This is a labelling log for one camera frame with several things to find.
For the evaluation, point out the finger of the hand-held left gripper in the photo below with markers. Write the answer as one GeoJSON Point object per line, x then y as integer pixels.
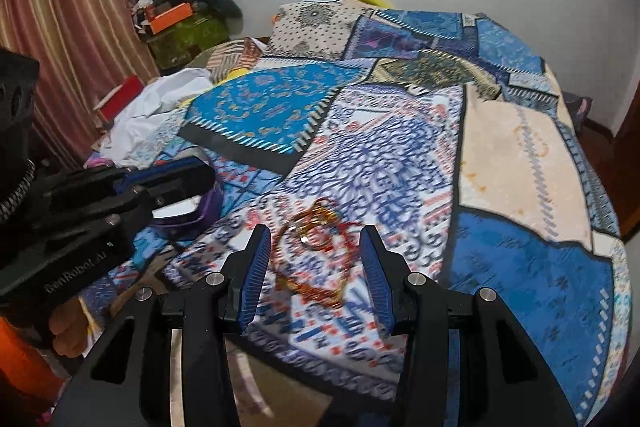
{"type": "Point", "coordinates": [107, 214]}
{"type": "Point", "coordinates": [165, 179]}

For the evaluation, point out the striped pink curtain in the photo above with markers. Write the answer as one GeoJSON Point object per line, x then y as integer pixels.
{"type": "Point", "coordinates": [70, 22]}

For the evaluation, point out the red box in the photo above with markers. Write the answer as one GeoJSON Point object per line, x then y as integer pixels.
{"type": "Point", "coordinates": [122, 91]}

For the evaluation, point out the dark patterned cloth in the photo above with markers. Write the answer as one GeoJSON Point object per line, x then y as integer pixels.
{"type": "Point", "coordinates": [580, 107]}

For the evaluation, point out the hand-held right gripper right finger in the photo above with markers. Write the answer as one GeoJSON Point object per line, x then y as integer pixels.
{"type": "Point", "coordinates": [378, 279]}

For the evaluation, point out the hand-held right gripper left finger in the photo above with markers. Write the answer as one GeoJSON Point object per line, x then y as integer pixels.
{"type": "Point", "coordinates": [254, 274]}

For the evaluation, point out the person's left hand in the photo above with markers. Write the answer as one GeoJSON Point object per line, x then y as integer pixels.
{"type": "Point", "coordinates": [72, 332]}

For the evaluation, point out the orange box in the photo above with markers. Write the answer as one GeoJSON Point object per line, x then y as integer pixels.
{"type": "Point", "coordinates": [171, 17]}

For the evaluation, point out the beige patterned pillow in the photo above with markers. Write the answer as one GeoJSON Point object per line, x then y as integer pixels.
{"type": "Point", "coordinates": [320, 27]}

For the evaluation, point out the blue patchwork bedspread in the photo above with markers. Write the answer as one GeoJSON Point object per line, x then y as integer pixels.
{"type": "Point", "coordinates": [400, 132]}

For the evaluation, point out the white cloth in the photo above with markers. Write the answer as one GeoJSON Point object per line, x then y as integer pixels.
{"type": "Point", "coordinates": [150, 107]}

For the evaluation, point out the green patterned cloth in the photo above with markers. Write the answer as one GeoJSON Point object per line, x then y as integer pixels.
{"type": "Point", "coordinates": [187, 38]}

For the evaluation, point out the purple jewelry box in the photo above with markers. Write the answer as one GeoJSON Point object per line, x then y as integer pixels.
{"type": "Point", "coordinates": [192, 217]}

